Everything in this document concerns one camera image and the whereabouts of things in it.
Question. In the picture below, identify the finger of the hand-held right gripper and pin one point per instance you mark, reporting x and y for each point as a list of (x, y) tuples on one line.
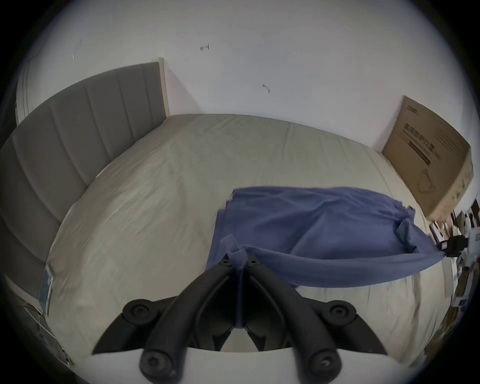
[(442, 245)]

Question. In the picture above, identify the blue garment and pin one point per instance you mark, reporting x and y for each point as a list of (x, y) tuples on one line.
[(318, 232)]

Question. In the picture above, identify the grey padded headboard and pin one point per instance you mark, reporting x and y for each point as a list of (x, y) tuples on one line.
[(56, 138)]

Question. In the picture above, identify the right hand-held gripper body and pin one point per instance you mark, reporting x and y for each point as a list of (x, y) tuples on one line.
[(467, 243)]

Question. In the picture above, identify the brown cardboard carton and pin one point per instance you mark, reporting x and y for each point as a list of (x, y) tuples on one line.
[(427, 161)]

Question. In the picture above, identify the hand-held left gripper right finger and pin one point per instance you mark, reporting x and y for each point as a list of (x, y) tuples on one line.
[(300, 322)]

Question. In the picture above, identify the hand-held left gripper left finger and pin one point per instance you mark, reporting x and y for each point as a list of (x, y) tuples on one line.
[(176, 318)]

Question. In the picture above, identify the bed with beige sheet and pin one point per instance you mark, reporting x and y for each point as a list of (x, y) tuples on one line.
[(157, 195)]

